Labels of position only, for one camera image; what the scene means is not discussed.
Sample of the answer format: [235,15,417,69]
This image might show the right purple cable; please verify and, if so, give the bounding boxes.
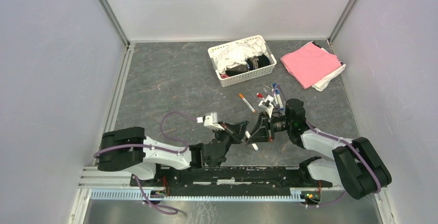
[273,85,382,207]

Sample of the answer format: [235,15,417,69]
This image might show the white cloth in basket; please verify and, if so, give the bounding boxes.
[212,39,268,74]

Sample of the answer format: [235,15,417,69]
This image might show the white plastic basket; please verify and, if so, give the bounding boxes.
[208,35,277,87]

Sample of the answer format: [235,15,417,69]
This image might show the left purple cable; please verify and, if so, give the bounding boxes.
[93,111,199,215]

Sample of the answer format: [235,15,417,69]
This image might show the white pen blue tip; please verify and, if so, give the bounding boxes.
[245,131,259,151]

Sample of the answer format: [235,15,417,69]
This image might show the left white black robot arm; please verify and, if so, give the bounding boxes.
[93,116,248,187]

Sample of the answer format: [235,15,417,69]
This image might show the purple cable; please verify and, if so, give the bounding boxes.
[273,85,382,207]
[93,111,199,215]

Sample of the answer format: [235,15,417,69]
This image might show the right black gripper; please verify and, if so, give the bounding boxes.
[246,110,293,142]

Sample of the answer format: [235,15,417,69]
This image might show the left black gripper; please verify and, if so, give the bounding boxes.
[213,123,250,152]

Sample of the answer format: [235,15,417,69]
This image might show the black cloth in basket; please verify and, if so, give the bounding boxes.
[225,55,271,77]

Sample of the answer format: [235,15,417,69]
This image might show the pink folded cloth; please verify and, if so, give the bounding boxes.
[280,44,321,89]

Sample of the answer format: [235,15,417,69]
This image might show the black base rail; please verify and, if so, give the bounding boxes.
[140,166,332,197]

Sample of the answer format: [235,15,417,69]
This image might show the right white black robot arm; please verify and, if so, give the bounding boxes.
[244,99,392,199]

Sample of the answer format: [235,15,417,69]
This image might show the white cloth under pink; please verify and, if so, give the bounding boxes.
[306,41,347,91]

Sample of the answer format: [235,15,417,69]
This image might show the white pen blue ends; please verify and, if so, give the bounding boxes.
[272,83,284,110]

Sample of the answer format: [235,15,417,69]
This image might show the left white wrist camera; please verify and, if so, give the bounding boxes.
[196,111,224,131]

